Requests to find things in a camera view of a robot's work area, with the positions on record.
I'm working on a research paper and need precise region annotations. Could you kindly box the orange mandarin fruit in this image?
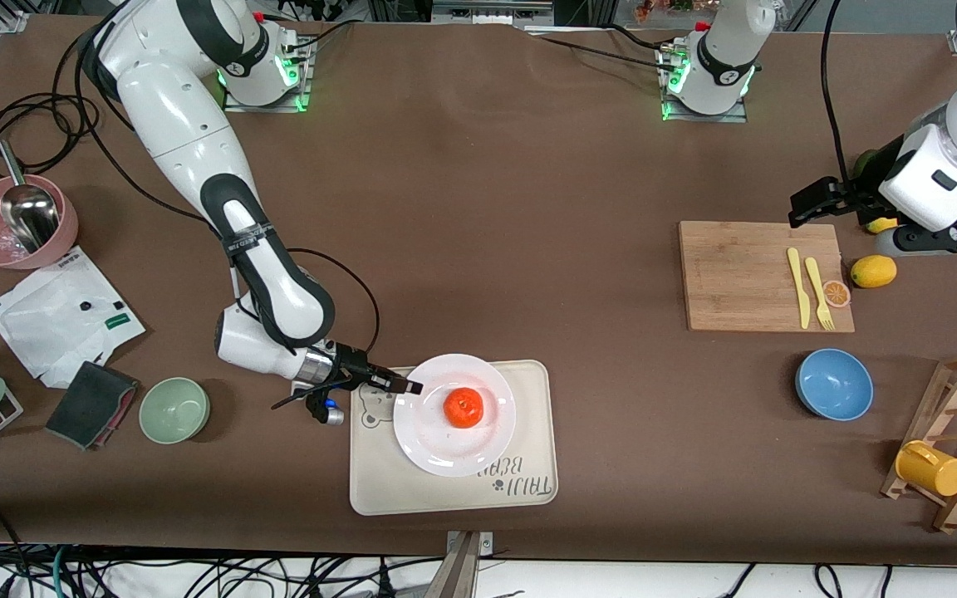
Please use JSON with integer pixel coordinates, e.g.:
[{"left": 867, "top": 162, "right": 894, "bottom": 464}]
[{"left": 444, "top": 387, "right": 484, "bottom": 429}]

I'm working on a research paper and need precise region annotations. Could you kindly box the white round plate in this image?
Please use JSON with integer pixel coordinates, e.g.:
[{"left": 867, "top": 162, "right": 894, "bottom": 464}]
[{"left": 393, "top": 354, "right": 518, "bottom": 478}]

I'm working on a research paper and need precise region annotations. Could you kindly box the yellow plastic fork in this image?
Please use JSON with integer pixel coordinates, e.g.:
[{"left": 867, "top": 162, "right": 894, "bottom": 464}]
[{"left": 804, "top": 257, "right": 835, "bottom": 331}]

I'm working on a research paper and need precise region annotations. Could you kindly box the yellow lemon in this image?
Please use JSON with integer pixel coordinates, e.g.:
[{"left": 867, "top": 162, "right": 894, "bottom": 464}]
[{"left": 851, "top": 254, "right": 898, "bottom": 289}]

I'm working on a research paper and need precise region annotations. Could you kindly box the yellow plastic knife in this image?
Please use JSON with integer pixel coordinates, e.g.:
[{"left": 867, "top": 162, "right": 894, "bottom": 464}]
[{"left": 788, "top": 248, "right": 812, "bottom": 330}]

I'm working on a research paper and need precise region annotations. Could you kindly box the wooden cutting board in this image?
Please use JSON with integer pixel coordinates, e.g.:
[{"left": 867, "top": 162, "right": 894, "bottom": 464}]
[{"left": 680, "top": 220, "right": 855, "bottom": 333}]

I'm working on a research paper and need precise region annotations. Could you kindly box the beige bear print tray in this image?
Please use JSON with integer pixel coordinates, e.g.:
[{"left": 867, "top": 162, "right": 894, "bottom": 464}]
[{"left": 350, "top": 360, "right": 559, "bottom": 517}]

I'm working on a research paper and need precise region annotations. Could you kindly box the blue bowl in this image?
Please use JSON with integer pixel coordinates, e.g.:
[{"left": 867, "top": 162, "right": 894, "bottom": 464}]
[{"left": 795, "top": 348, "right": 875, "bottom": 422}]

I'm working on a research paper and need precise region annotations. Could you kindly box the light green bowl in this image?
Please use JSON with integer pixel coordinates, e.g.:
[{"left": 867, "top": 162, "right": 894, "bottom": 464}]
[{"left": 139, "top": 377, "right": 211, "bottom": 445}]

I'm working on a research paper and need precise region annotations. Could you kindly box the wooden cup rack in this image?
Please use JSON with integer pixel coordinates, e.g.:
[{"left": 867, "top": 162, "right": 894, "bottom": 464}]
[{"left": 881, "top": 351, "right": 957, "bottom": 534}]

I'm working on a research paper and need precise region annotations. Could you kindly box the dark grey folded cloth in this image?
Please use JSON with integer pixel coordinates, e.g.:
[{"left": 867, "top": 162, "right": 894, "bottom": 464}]
[{"left": 45, "top": 360, "right": 140, "bottom": 451}]

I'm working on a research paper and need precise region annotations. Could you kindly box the yellow mug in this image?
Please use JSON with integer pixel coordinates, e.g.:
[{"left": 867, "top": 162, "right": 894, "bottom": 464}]
[{"left": 896, "top": 440, "right": 957, "bottom": 498}]

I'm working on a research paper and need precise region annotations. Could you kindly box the white plastic bag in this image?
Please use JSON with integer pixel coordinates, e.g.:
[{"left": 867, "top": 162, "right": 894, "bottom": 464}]
[{"left": 0, "top": 247, "right": 147, "bottom": 390}]

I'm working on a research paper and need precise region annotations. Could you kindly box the metal scoop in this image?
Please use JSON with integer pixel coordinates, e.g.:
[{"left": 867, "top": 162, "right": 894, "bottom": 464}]
[{"left": 0, "top": 140, "right": 61, "bottom": 252}]

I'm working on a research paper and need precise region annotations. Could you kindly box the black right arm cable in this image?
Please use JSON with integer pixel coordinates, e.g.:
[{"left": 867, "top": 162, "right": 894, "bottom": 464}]
[{"left": 71, "top": 25, "right": 380, "bottom": 360}]

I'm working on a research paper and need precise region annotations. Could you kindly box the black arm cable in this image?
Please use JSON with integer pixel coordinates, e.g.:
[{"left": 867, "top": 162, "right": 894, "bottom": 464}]
[
  {"left": 823, "top": 0, "right": 855, "bottom": 182},
  {"left": 71, "top": 25, "right": 380, "bottom": 360}
]

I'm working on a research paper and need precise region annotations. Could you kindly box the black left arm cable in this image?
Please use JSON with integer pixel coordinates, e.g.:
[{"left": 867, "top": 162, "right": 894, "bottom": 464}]
[{"left": 823, "top": 0, "right": 855, "bottom": 182}]

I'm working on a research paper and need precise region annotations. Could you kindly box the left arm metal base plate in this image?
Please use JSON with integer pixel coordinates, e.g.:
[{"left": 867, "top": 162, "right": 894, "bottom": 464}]
[{"left": 661, "top": 46, "right": 749, "bottom": 124}]

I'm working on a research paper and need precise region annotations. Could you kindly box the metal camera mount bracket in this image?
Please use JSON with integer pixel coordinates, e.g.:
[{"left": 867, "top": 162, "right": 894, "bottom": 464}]
[{"left": 433, "top": 530, "right": 496, "bottom": 598}]

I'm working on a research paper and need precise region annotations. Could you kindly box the black left base cable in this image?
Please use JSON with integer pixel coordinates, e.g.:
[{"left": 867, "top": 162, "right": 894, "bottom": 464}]
[{"left": 528, "top": 25, "right": 683, "bottom": 74}]

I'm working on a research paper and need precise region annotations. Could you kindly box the black base cable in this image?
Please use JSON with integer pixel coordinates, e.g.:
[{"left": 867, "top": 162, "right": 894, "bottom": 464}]
[
  {"left": 528, "top": 25, "right": 683, "bottom": 74},
  {"left": 283, "top": 21, "right": 355, "bottom": 55}
]

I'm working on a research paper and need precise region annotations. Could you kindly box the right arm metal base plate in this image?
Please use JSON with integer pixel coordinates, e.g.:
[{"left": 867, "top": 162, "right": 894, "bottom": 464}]
[{"left": 223, "top": 37, "right": 311, "bottom": 113}]

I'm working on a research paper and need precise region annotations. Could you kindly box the black right base cable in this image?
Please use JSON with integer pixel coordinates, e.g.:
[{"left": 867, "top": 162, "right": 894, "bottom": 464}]
[{"left": 283, "top": 21, "right": 355, "bottom": 55}]

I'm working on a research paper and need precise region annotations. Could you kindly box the green cable under table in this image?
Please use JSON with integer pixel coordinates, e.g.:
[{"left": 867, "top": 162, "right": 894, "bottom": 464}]
[{"left": 48, "top": 547, "right": 74, "bottom": 598}]

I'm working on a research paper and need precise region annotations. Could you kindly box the aluminium frame profile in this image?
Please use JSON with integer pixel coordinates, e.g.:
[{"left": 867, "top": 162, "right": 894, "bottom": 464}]
[{"left": 433, "top": 0, "right": 556, "bottom": 26}]

